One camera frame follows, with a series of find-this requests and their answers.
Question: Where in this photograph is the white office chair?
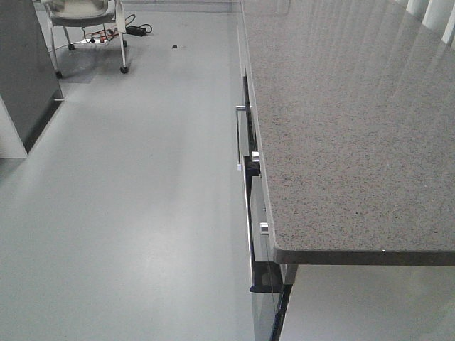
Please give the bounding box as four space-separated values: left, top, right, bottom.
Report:
40 0 129 79

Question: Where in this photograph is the white power strip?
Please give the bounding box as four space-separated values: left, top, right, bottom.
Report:
80 38 109 45

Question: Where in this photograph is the dark grey cabinet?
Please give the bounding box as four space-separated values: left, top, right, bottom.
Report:
1 1 63 158

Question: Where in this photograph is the silver round knob lower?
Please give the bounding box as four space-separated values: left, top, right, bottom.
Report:
259 222 269 235

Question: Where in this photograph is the silver oven door handle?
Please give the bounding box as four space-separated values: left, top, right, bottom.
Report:
235 105 255 171

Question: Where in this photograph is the grey granite kitchen counter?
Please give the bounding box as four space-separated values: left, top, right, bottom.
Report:
235 0 455 341

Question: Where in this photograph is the black power adapter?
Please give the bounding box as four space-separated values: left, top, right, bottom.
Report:
126 24 153 36

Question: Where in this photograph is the silver round knob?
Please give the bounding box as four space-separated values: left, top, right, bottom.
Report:
252 151 260 163
259 222 269 235

